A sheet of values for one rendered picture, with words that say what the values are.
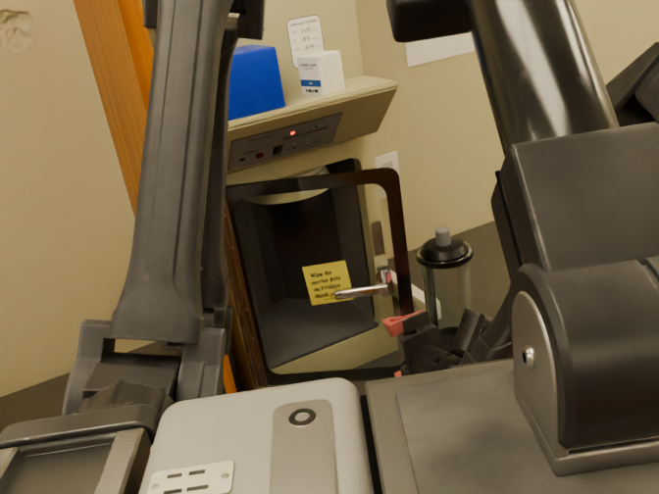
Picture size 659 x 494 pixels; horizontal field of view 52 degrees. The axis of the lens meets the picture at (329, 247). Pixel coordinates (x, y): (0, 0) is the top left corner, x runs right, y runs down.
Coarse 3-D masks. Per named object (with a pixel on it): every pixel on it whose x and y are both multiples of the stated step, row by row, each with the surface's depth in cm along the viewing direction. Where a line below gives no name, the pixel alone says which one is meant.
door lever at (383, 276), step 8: (384, 272) 113; (384, 280) 111; (344, 288) 111; (352, 288) 110; (360, 288) 110; (368, 288) 110; (376, 288) 109; (384, 288) 109; (336, 296) 111; (344, 296) 110; (352, 296) 110; (360, 296) 110
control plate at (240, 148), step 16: (288, 128) 105; (304, 128) 107; (320, 128) 109; (336, 128) 112; (240, 144) 103; (256, 144) 105; (272, 144) 107; (288, 144) 109; (304, 144) 112; (320, 144) 114; (256, 160) 109
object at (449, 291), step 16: (464, 256) 124; (432, 272) 126; (448, 272) 125; (464, 272) 126; (432, 288) 127; (448, 288) 126; (464, 288) 127; (432, 304) 129; (448, 304) 127; (464, 304) 128; (432, 320) 131; (448, 320) 129; (448, 336) 130
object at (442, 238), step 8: (440, 232) 125; (448, 232) 125; (432, 240) 129; (440, 240) 126; (448, 240) 126; (456, 240) 128; (424, 248) 127; (432, 248) 126; (440, 248) 126; (448, 248) 125; (456, 248) 125; (464, 248) 125; (424, 256) 126; (432, 256) 125; (440, 256) 124; (448, 256) 124; (456, 256) 124
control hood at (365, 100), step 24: (288, 96) 109; (312, 96) 106; (336, 96) 104; (360, 96) 106; (384, 96) 109; (240, 120) 98; (264, 120) 100; (288, 120) 103; (360, 120) 113; (240, 168) 109
